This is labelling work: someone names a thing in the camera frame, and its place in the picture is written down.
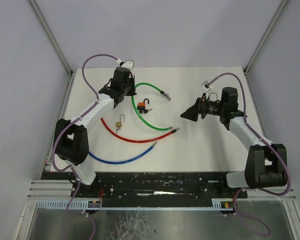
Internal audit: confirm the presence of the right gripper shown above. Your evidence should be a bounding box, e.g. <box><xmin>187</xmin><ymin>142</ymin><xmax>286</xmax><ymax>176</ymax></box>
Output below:
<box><xmin>180</xmin><ymin>93</ymin><xmax>225</xmax><ymax>123</ymax></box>

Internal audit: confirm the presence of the green cable lock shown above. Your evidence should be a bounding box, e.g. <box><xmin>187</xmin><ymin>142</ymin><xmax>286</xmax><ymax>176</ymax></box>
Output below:
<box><xmin>131</xmin><ymin>82</ymin><xmax>173</xmax><ymax>132</ymax></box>

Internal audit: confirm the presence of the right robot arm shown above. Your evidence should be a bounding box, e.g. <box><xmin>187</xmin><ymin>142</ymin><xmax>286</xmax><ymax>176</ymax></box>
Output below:
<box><xmin>180</xmin><ymin>87</ymin><xmax>288</xmax><ymax>198</ymax></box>

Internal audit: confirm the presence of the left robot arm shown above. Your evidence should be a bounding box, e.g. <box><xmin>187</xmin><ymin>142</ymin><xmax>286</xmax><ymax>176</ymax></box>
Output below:
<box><xmin>52</xmin><ymin>61</ymin><xmax>137</xmax><ymax>198</ymax></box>

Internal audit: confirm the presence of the brass padlock with key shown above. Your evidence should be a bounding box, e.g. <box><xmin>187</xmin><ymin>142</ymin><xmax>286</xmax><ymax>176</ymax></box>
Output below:
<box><xmin>115</xmin><ymin>114</ymin><xmax>126</xmax><ymax>134</ymax></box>

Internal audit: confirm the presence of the orange padlock with keys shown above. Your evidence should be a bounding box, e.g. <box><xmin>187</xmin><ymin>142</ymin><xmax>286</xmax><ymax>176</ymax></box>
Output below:
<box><xmin>136</xmin><ymin>98</ymin><xmax>152</xmax><ymax>114</ymax></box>

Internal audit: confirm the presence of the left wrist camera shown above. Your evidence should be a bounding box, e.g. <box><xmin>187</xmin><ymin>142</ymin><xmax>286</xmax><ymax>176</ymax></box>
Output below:
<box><xmin>116</xmin><ymin>59</ymin><xmax>135</xmax><ymax>74</ymax></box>

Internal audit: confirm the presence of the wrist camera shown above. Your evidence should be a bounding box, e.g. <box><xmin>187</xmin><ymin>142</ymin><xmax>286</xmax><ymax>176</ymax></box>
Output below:
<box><xmin>116</xmin><ymin>59</ymin><xmax>135</xmax><ymax>74</ymax></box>
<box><xmin>201</xmin><ymin>81</ymin><xmax>213</xmax><ymax>93</ymax></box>

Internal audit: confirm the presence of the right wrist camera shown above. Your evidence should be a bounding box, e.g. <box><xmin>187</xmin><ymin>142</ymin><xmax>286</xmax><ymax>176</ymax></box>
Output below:
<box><xmin>201</xmin><ymin>81</ymin><xmax>213</xmax><ymax>93</ymax></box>

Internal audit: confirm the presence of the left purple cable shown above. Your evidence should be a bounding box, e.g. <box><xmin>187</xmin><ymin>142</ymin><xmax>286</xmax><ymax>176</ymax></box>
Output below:
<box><xmin>51</xmin><ymin>53</ymin><xmax>121</xmax><ymax>240</ymax></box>

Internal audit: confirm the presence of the red cable lock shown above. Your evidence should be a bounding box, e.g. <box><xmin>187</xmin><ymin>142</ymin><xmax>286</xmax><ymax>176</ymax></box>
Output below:
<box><xmin>100</xmin><ymin>117</ymin><xmax>180</xmax><ymax>144</ymax></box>

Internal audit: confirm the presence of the left aluminium frame post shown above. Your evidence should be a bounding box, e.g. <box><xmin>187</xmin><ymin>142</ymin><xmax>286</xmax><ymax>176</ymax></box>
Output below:
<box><xmin>27</xmin><ymin>0</ymin><xmax>74</xmax><ymax>76</ymax></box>

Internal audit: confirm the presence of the aluminium frame post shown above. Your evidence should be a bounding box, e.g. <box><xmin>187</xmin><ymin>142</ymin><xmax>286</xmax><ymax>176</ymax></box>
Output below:
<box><xmin>27</xmin><ymin>0</ymin><xmax>74</xmax><ymax>76</ymax></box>
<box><xmin>243</xmin><ymin>0</ymin><xmax>290</xmax><ymax>76</ymax></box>

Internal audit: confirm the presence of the blue cable lock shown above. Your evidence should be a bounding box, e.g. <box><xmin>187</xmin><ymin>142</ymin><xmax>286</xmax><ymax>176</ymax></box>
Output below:
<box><xmin>87</xmin><ymin>141</ymin><xmax>158</xmax><ymax>165</ymax></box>

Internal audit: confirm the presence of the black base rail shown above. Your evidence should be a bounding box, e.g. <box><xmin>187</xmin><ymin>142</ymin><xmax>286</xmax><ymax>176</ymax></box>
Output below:
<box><xmin>71</xmin><ymin>172</ymin><xmax>238</xmax><ymax>199</ymax></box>

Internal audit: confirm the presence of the right aluminium frame post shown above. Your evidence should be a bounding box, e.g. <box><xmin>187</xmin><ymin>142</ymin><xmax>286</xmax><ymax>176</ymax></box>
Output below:
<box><xmin>243</xmin><ymin>0</ymin><xmax>290</xmax><ymax>76</ymax></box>

